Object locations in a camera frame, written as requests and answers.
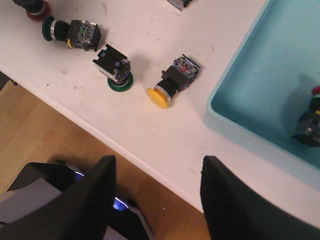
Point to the lying yellow push button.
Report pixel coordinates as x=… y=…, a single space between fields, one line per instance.
x=179 y=76

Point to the lying green push button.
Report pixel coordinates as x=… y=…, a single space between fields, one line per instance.
x=77 y=34

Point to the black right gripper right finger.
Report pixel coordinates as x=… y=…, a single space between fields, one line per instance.
x=234 y=211

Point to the red push button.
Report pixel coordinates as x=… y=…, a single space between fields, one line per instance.
x=307 y=130
x=36 y=10

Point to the blue plastic box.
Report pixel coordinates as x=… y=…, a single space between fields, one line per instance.
x=268 y=83

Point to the inverted green push button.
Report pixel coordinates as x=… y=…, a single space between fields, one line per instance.
x=116 y=67

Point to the inverted red push button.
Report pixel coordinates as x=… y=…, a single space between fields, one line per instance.
x=36 y=10

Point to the black grey device on floor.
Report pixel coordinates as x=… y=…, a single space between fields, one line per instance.
x=39 y=183

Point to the yellow push button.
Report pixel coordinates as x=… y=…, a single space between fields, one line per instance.
x=179 y=76
x=180 y=4

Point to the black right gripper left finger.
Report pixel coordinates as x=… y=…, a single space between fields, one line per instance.
x=81 y=212

